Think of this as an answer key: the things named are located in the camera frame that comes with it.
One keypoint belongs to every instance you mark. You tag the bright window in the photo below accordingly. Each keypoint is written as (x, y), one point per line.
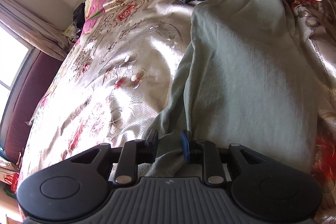
(14, 52)

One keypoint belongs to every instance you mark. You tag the black bag by bed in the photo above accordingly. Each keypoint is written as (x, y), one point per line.
(79, 16)

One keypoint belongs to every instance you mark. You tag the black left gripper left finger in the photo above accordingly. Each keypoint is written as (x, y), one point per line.
(133, 154)

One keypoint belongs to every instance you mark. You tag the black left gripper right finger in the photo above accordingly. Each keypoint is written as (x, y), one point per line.
(206, 154)

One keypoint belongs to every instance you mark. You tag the maroon sofa bench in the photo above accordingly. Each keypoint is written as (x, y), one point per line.
(29, 88)

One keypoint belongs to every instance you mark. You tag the floral satin bedspread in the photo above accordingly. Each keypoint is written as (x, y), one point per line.
(117, 79)

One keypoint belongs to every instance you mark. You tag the right beige curtain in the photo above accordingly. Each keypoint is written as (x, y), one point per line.
(34, 30)

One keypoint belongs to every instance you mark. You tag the red shopping bag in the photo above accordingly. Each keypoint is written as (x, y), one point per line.
(12, 180)

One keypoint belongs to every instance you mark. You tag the olive green pants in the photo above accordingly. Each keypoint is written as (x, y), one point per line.
(243, 79)

